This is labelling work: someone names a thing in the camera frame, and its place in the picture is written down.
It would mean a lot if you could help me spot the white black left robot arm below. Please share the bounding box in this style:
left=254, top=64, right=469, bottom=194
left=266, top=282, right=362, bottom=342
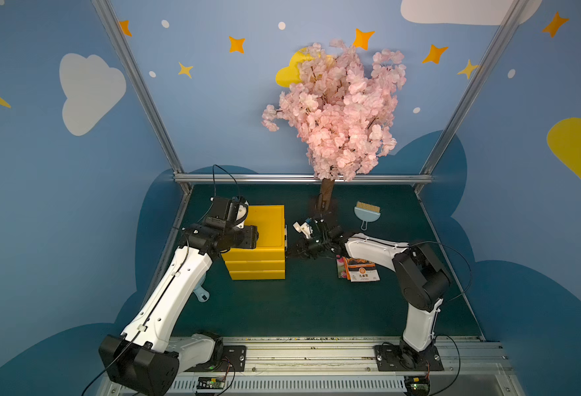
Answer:
left=98, top=224, right=258, bottom=395

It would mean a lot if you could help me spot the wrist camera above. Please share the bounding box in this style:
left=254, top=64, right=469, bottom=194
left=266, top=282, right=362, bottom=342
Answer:
left=203, top=196, right=248, bottom=230
left=293, top=219, right=313, bottom=239

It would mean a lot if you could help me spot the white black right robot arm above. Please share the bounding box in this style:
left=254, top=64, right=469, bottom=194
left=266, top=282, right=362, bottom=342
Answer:
left=287, top=223, right=451, bottom=353

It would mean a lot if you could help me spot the left green circuit board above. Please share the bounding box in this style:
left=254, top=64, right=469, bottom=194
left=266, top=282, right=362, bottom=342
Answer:
left=195, top=377, right=227, bottom=393

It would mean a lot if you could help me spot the green circuit board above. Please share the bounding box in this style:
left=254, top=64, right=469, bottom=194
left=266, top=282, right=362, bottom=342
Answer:
left=195, top=377, right=227, bottom=393
left=404, top=376, right=431, bottom=396

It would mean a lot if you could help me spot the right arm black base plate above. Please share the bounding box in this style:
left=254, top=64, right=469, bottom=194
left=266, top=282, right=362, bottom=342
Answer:
left=374, top=342, right=444, bottom=372

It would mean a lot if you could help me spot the dark metal tree base plate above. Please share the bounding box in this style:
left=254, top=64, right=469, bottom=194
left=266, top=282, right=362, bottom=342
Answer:
left=308, top=195, right=338, bottom=223

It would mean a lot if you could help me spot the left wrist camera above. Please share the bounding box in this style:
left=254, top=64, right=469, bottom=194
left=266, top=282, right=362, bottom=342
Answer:
left=203, top=196, right=248, bottom=230

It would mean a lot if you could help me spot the horizontal aluminium frame rail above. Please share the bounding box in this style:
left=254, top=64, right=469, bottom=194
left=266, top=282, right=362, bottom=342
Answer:
left=174, top=173, right=433, bottom=185

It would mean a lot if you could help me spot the front aluminium mounting rail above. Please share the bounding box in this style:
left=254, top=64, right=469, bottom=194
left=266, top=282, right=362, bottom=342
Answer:
left=167, top=336, right=525, bottom=395

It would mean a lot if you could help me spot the pink flower seed bag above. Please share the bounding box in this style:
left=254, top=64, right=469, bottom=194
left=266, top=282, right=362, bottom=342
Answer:
left=336, top=256, right=347, bottom=279

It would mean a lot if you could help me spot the pink blossom artificial tree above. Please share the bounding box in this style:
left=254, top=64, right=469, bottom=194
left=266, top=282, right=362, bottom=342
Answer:
left=262, top=40, right=407, bottom=209

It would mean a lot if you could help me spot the aluminium frame post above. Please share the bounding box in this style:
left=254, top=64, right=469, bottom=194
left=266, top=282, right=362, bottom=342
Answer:
left=420, top=0, right=531, bottom=184
left=92, top=0, right=184, bottom=178

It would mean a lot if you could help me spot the right green circuit board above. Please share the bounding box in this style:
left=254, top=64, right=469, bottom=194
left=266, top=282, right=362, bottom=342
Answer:
left=404, top=376, right=431, bottom=396

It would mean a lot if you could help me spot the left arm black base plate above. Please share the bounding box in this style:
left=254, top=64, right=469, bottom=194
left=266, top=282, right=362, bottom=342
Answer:
left=186, top=345, right=247, bottom=372

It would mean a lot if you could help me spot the left aluminium frame post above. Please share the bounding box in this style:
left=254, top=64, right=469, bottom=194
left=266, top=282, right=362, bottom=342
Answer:
left=92, top=0, right=184, bottom=178

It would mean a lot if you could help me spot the light blue hand brush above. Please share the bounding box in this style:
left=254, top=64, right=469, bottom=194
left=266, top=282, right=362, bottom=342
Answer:
left=354, top=201, right=381, bottom=231

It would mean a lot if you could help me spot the right aluminium frame post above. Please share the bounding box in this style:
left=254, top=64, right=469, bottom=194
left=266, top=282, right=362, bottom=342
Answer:
left=420, top=0, right=531, bottom=184

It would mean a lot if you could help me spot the light blue dustpan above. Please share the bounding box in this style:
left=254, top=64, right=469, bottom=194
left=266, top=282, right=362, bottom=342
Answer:
left=193, top=280, right=210, bottom=303

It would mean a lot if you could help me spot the yellow plastic drawer cabinet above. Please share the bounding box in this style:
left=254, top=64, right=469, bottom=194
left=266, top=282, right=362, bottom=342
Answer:
left=223, top=205, right=287, bottom=281

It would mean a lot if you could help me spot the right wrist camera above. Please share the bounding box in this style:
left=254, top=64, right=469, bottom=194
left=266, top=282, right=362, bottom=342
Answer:
left=293, top=219, right=313, bottom=239

